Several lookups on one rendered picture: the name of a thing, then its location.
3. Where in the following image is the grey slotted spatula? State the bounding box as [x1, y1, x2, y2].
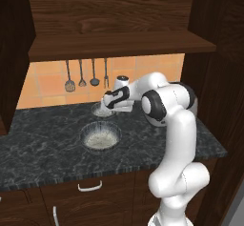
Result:
[64, 59, 76, 93]

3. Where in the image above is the small glass bowl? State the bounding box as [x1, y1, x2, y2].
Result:
[91, 101, 117, 119]

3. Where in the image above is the white drawer handle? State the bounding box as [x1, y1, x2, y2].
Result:
[77, 179, 104, 193]

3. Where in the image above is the grey meat fork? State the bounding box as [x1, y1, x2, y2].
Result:
[103, 57, 111, 90]

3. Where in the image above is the dark wooden drawer front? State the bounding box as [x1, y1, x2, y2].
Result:
[38, 172, 136, 206]

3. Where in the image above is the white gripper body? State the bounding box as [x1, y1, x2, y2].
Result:
[110, 101, 135, 113]

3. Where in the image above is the dark wooden open cabinet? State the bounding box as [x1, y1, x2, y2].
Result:
[10, 0, 233, 63]

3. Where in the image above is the dark wooden cupboard front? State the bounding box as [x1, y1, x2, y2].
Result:
[0, 187, 46, 226]

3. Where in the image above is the grey ladle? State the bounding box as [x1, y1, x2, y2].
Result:
[89, 58, 101, 87]

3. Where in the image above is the dark wooden cabinet door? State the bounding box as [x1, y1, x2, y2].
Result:
[0, 0, 37, 136]
[182, 0, 244, 226]

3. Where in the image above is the white cupboard door handle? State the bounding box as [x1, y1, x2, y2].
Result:
[51, 205, 60, 226]

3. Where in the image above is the large glass bowl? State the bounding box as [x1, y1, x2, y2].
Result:
[79, 120, 123, 152]

